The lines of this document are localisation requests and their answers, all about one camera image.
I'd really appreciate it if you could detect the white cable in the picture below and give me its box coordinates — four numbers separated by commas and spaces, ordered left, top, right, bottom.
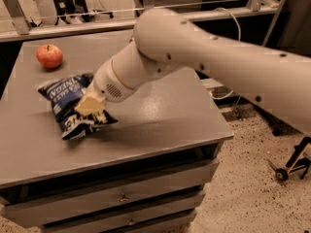
209, 7, 242, 101

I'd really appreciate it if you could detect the drawer knob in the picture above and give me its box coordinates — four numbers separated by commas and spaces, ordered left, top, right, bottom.
127, 218, 136, 226
120, 194, 129, 203

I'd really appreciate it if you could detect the blue Kettle chip bag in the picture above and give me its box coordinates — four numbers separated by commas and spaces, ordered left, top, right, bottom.
37, 73, 118, 140

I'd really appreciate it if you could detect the lower drawer knob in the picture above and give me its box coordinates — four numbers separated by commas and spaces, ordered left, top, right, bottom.
127, 218, 136, 226

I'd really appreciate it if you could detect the black wheeled cart base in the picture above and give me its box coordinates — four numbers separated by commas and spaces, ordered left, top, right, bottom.
268, 137, 311, 182

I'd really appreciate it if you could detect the red apple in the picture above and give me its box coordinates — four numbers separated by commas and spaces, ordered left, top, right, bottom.
36, 44, 63, 69

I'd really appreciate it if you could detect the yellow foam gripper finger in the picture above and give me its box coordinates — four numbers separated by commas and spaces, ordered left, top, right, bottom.
74, 91, 106, 117

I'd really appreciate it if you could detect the metal railing frame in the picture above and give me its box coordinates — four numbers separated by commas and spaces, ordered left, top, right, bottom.
0, 0, 286, 43

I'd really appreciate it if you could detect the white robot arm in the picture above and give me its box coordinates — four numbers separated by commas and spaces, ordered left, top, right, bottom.
75, 8, 311, 136

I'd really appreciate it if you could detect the top drawer knob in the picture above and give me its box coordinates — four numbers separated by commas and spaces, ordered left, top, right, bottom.
120, 194, 129, 203

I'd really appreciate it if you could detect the grey drawer cabinet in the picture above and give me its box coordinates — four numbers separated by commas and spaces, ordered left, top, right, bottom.
0, 31, 233, 233

